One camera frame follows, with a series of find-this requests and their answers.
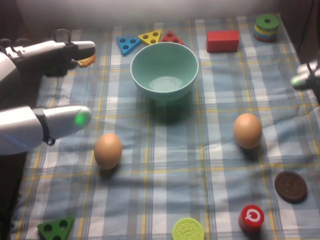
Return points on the white and black left hand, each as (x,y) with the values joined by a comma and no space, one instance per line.
(45,48)

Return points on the white and black right hand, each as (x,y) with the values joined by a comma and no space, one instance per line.
(303,75)

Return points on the mint green bowl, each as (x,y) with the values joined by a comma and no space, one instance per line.
(150,65)

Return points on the brown egg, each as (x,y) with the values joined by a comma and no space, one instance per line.
(247,131)
(108,151)

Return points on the tan toy biscuit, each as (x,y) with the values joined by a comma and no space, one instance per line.
(87,62)

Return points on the blue triangle block with holes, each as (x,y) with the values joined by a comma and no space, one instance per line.
(127,46)

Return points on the red rectangular block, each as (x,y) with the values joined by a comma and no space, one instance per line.
(222,41)

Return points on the yellow triangle block with holes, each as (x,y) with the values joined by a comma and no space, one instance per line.
(150,37)

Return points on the brown toy sandwich cookie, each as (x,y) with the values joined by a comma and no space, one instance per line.
(290,187)

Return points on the red triangle block with holes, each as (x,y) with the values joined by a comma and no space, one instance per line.
(171,38)

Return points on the red cylinder with white letter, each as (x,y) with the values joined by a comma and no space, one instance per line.
(251,218)

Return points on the blue plaid tablecloth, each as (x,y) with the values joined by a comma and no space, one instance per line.
(162,180)

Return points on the green triangle block with holes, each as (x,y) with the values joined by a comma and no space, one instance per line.
(53,233)

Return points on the green toy sandwich cookie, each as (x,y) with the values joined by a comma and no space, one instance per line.
(188,229)

